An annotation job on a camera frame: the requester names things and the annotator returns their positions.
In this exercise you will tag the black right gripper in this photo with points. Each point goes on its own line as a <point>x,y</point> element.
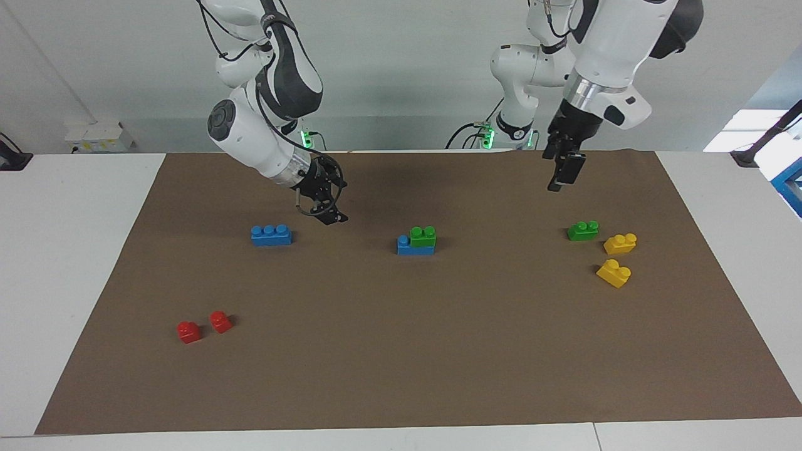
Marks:
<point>313,178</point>

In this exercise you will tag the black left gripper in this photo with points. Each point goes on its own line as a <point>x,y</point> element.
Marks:
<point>573,128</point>

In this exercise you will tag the blue three-stud block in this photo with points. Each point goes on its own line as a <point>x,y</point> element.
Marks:
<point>270,237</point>
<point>406,246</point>

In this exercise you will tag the green two-stud block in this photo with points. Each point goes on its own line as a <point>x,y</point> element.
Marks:
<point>423,238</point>
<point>583,232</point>

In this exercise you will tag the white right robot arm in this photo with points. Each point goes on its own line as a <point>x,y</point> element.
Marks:
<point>250,141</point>

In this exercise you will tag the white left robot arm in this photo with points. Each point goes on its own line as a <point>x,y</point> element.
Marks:
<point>614,44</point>

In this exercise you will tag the yellow two-stud block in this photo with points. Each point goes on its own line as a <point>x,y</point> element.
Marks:
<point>620,244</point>
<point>614,274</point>

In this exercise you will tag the red one-stud block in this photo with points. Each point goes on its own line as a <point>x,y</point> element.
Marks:
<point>188,333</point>
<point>220,322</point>

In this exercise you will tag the brown table mat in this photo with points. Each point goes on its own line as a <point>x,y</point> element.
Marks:
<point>401,351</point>

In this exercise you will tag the black clamp stand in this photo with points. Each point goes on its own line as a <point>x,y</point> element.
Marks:
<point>749,156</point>

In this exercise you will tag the white power strip box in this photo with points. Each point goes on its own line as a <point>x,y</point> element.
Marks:
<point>94,134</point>

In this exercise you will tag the black table clamp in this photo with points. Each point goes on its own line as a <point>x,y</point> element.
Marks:
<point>12,160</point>

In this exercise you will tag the blue frame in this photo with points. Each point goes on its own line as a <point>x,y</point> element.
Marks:
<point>791,185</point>

